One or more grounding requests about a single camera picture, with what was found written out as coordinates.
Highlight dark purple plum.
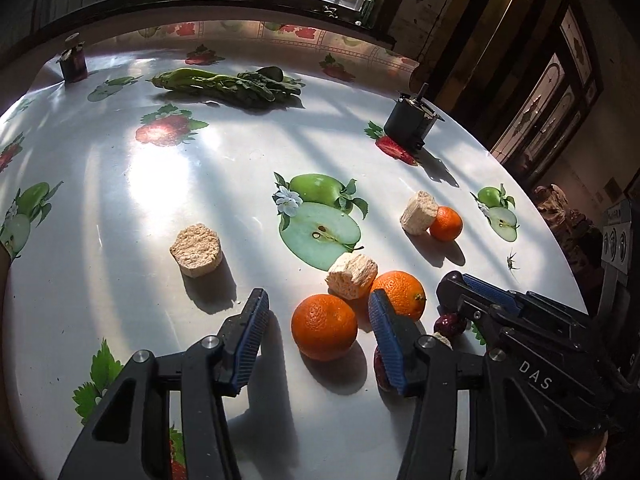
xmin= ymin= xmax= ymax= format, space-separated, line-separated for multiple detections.
xmin=434 ymin=313 xmax=468 ymax=340

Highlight red date on table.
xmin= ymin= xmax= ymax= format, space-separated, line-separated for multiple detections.
xmin=373 ymin=348 xmax=395 ymax=392

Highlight large orange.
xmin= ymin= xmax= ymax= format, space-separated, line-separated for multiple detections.
xmin=371 ymin=271 xmax=426 ymax=321

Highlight lotus root piece near dates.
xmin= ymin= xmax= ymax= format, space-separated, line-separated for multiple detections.
xmin=433 ymin=332 xmax=454 ymax=350

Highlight small orange by root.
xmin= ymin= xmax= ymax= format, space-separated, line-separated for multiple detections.
xmin=428 ymin=206 xmax=463 ymax=243

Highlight fruit print tablecloth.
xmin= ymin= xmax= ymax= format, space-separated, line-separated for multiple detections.
xmin=1 ymin=35 xmax=584 ymax=479

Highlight green leafy vegetable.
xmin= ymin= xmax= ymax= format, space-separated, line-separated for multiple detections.
xmin=150 ymin=65 xmax=305 ymax=110

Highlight green bottle on sill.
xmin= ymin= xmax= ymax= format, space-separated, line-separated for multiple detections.
xmin=360 ymin=0 xmax=375 ymax=26

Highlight dark glass jar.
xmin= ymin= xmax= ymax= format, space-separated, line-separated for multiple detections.
xmin=58 ymin=32 xmax=88 ymax=84

